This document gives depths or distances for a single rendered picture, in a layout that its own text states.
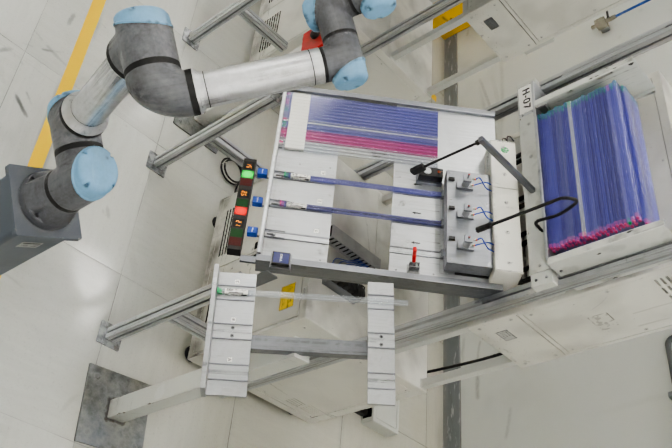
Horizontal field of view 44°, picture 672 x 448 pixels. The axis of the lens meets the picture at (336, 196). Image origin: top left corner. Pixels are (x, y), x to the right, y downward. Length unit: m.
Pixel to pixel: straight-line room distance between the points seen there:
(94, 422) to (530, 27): 2.27
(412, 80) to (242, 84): 2.18
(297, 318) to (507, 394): 1.72
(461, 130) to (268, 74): 1.21
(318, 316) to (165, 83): 1.21
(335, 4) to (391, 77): 2.06
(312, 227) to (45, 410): 0.97
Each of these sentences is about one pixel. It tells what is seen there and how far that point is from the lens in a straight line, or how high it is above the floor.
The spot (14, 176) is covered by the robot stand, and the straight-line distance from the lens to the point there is 2.20.
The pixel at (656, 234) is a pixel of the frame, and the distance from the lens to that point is 2.25.
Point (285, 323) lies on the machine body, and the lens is 2.69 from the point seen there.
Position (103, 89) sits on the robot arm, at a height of 0.95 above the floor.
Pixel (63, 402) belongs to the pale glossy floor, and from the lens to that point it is 2.76.
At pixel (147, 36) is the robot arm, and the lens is 1.74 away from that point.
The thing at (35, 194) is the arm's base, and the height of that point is 0.60.
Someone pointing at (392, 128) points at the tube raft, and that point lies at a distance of 2.74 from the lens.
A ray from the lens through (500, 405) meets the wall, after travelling 4.15.
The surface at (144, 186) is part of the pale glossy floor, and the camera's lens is 3.21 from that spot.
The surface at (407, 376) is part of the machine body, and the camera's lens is 3.00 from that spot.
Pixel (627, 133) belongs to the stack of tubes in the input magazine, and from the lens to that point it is 2.48.
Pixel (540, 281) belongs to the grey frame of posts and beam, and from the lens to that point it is 2.36.
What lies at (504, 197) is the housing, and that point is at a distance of 2.56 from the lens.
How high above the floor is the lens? 2.27
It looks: 34 degrees down
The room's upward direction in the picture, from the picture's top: 65 degrees clockwise
